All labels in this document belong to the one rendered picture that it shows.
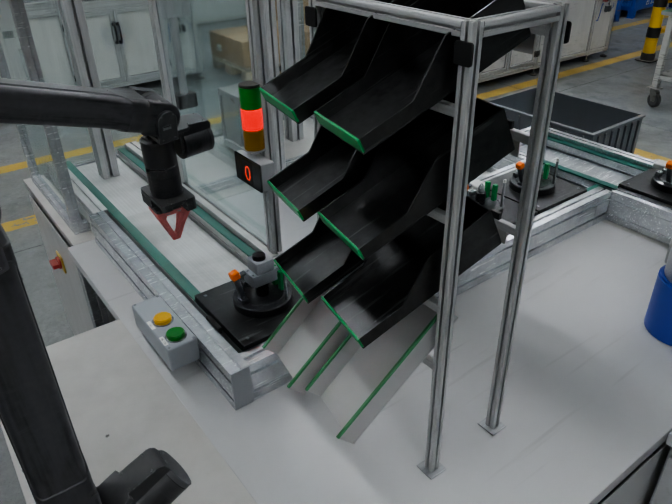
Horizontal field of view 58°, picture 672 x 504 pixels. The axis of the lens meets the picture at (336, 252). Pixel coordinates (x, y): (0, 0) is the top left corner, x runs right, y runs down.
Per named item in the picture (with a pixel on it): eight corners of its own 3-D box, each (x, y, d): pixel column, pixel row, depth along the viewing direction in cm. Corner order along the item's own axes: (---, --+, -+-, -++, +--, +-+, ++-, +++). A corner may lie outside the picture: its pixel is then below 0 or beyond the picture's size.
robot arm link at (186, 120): (129, 94, 102) (157, 115, 98) (188, 78, 109) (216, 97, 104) (137, 155, 110) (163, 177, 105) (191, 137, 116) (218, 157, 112)
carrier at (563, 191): (538, 217, 180) (545, 178, 174) (476, 189, 197) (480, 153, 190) (586, 194, 192) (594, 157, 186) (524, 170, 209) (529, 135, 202)
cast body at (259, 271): (253, 289, 137) (251, 263, 134) (244, 281, 140) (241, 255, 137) (285, 276, 141) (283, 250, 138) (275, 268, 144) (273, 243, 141)
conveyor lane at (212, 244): (249, 384, 135) (245, 350, 129) (115, 237, 192) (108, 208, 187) (351, 334, 149) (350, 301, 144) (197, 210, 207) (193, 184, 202)
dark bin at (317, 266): (307, 304, 105) (288, 276, 100) (278, 268, 115) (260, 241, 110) (435, 210, 108) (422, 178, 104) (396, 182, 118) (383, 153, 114)
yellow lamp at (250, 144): (251, 153, 144) (249, 133, 142) (240, 147, 148) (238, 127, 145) (269, 148, 147) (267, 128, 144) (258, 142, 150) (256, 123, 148)
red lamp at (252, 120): (249, 133, 142) (247, 112, 139) (238, 127, 145) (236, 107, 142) (267, 128, 144) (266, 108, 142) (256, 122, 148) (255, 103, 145)
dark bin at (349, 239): (363, 262, 86) (343, 225, 81) (323, 223, 96) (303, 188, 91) (515, 149, 90) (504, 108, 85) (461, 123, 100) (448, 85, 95)
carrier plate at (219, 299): (245, 353, 130) (244, 346, 129) (195, 301, 146) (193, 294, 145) (335, 311, 142) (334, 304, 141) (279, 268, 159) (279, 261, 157)
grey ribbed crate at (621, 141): (583, 184, 276) (593, 135, 264) (478, 144, 319) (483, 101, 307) (635, 160, 297) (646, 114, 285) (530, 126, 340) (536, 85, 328)
